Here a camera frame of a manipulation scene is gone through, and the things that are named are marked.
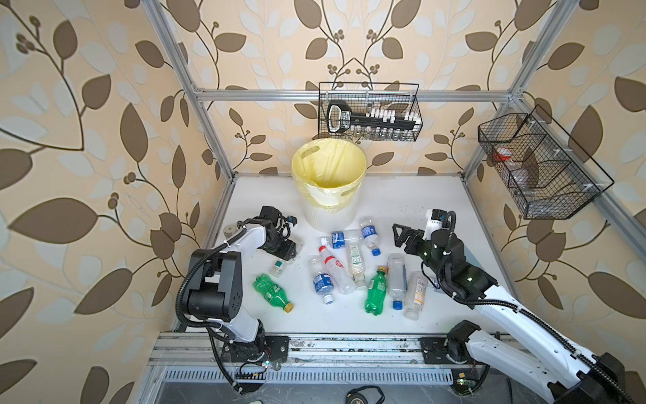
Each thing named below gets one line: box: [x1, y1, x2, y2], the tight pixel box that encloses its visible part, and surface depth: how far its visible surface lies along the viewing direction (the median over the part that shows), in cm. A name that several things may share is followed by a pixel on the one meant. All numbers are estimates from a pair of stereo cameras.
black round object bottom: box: [344, 385, 386, 404], surface depth 67 cm
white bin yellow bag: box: [291, 137, 368, 234], surface depth 94 cm
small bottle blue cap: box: [360, 216, 382, 257], surface depth 98 cm
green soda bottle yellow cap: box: [252, 273, 295, 314], surface depth 83 cm
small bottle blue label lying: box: [320, 231, 365, 250], surface depth 96 cm
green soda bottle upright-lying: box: [365, 265, 388, 316], surface depth 84 cm
